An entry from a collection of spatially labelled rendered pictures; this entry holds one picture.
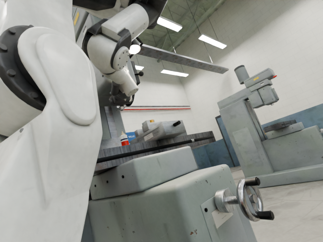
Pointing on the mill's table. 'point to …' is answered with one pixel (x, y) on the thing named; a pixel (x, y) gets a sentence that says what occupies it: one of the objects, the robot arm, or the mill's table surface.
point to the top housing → (79, 20)
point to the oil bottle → (124, 139)
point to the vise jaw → (149, 126)
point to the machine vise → (159, 132)
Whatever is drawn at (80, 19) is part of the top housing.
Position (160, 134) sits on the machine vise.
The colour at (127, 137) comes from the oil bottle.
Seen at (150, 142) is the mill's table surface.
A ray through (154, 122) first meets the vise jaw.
